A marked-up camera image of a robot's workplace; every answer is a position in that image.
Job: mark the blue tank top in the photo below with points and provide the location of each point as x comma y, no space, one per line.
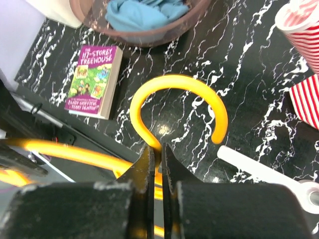
143,15

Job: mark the purple treehouse book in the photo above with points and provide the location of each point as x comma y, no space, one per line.
93,86

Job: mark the red white striped top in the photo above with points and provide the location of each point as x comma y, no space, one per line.
299,22

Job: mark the brown transparent oval basket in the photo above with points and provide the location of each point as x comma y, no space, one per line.
92,14

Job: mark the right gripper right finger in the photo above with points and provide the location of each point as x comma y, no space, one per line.
197,210

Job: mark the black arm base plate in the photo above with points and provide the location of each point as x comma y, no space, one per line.
19,119

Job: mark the black marble pattern mat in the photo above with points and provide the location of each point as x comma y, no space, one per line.
235,49

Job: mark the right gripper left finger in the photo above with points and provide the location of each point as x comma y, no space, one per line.
121,209

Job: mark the white grey clothes rack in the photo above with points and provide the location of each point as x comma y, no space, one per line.
302,191

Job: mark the orange plastic hanger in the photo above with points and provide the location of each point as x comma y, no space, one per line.
118,166

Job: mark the white rectangular bin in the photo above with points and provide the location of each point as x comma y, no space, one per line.
57,10

